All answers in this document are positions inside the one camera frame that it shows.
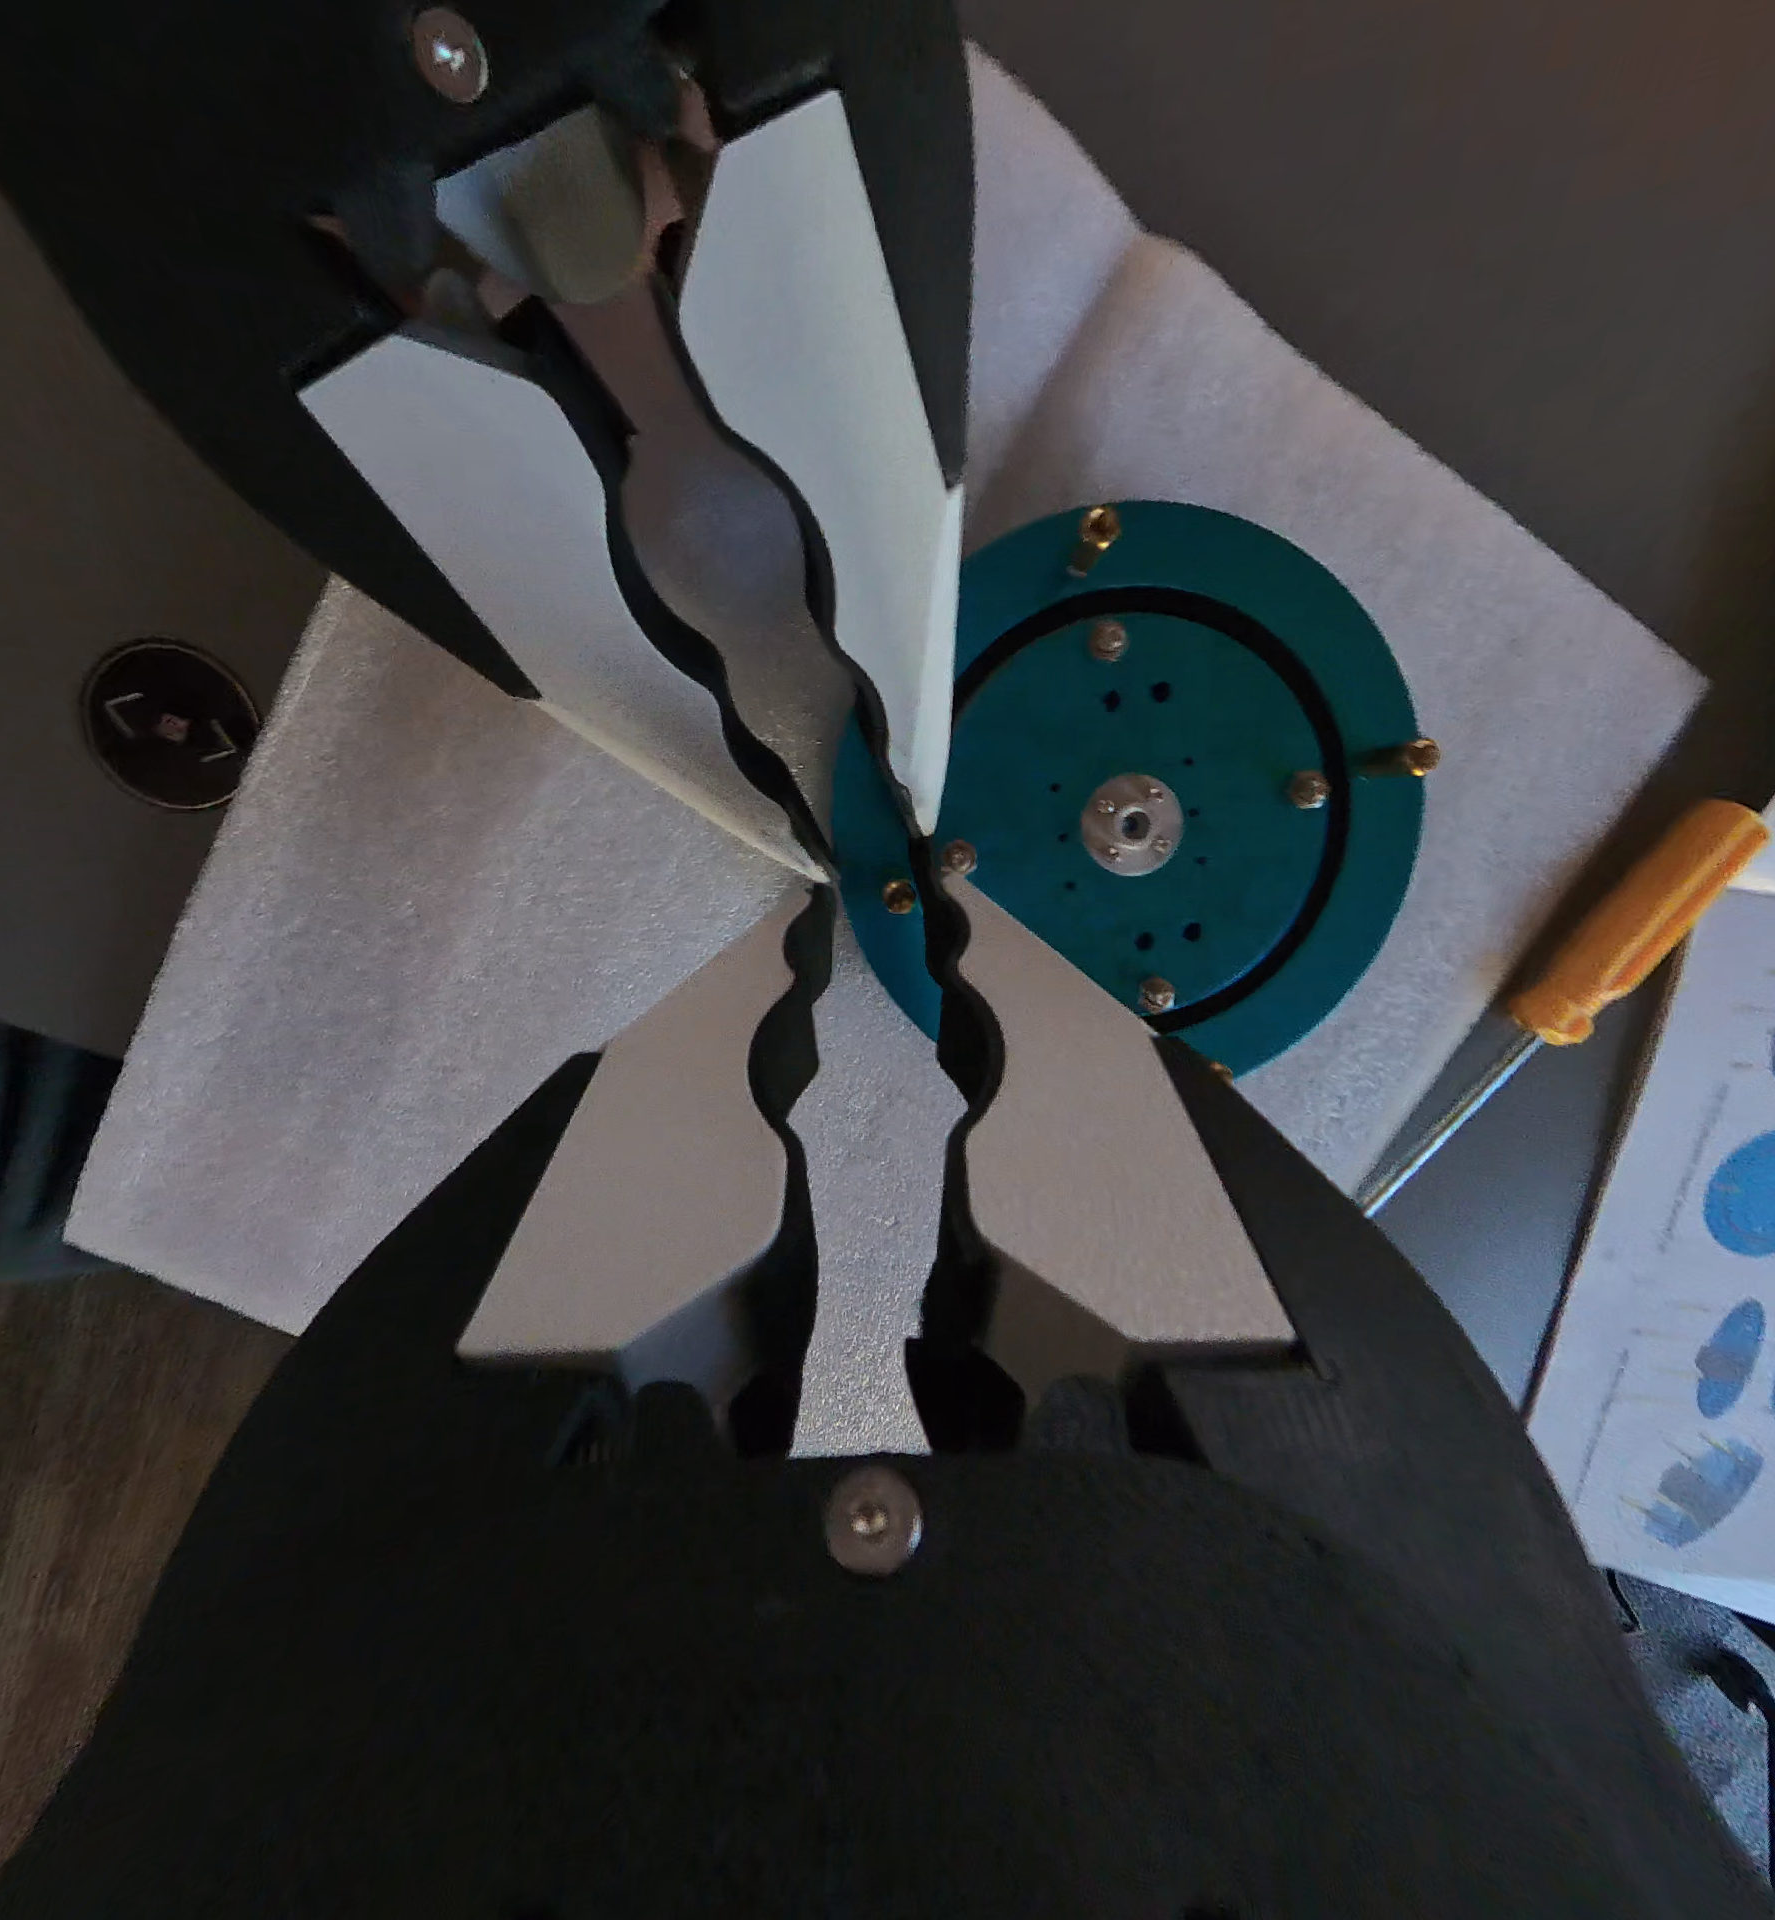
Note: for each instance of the open instruction manual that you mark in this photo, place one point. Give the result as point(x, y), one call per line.
point(1682, 1352)

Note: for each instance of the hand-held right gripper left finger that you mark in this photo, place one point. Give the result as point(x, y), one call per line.
point(631, 1200)

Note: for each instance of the white foam sheet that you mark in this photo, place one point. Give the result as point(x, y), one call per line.
point(452, 974)

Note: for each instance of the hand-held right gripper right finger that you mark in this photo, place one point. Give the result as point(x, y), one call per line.
point(1113, 1186)

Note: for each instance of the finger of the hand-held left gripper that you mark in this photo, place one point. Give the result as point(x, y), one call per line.
point(484, 511)
point(843, 376)

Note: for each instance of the dark desk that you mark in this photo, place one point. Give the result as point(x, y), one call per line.
point(1426, 226)

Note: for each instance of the black round desk grommet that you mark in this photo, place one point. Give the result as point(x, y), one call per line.
point(171, 724)

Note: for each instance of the person's dark trousers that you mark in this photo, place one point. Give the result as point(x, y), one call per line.
point(17, 1139)

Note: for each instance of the blue round turntable base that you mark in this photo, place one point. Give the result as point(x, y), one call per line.
point(1203, 706)

